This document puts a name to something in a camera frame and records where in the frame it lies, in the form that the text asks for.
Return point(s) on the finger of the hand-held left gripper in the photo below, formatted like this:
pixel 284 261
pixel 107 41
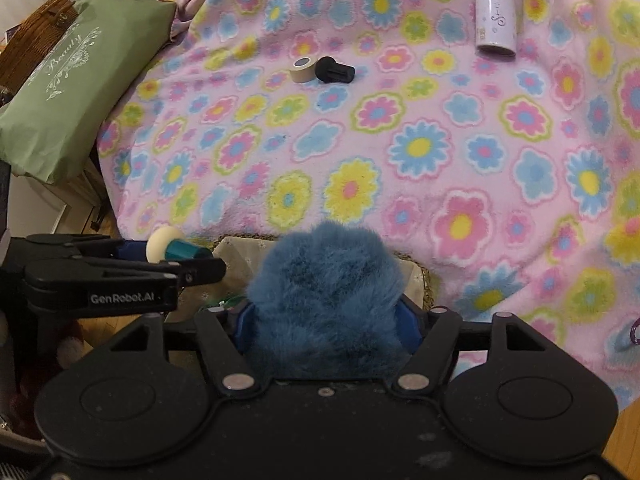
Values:
pixel 131 251
pixel 200 271

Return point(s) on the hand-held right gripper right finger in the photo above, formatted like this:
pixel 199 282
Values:
pixel 412 327

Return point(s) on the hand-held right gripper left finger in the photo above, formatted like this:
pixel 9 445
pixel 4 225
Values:
pixel 241 325

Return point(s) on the woven basket with floral lining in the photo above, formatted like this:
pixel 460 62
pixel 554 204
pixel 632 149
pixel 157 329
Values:
pixel 240 250

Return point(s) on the blue fluffy pom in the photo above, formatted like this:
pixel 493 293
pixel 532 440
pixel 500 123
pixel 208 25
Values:
pixel 325 300

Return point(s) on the green printed pillow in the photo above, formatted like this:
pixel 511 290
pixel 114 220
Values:
pixel 80 95

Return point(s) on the pink floral fleece blanket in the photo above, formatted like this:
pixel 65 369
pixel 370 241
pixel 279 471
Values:
pixel 425 160

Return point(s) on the beige tape roll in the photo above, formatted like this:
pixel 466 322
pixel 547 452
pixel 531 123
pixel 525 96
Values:
pixel 302 71

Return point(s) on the brown wicker basket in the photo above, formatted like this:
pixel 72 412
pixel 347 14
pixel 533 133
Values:
pixel 35 35

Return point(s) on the black round brush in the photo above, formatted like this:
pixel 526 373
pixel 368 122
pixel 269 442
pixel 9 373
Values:
pixel 335 70

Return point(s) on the white and purple bottle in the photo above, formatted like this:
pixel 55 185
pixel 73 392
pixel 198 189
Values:
pixel 495 10

